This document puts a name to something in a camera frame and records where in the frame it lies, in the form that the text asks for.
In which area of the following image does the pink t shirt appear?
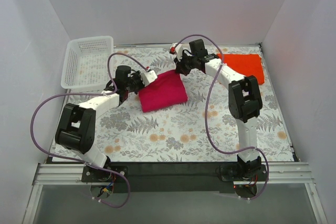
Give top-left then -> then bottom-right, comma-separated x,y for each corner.
139,70 -> 188,113

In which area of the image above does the white plastic basket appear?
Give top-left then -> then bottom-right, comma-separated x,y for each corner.
61,36 -> 113,91

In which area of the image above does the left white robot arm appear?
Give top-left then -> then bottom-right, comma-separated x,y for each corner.
55,65 -> 145,182

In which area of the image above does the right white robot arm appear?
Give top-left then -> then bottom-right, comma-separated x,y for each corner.
170,39 -> 263,181

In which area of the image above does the folded orange t shirt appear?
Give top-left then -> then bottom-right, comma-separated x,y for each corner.
224,54 -> 265,85

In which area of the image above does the floral table mat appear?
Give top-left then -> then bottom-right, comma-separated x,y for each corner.
51,46 -> 295,162

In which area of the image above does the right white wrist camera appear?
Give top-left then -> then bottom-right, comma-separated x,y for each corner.
169,43 -> 184,61

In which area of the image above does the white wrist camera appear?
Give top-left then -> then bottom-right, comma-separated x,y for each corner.
140,67 -> 157,87
169,43 -> 184,61

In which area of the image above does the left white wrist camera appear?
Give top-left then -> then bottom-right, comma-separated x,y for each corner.
140,67 -> 157,87

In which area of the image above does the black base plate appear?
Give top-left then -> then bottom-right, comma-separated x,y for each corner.
81,162 -> 267,194

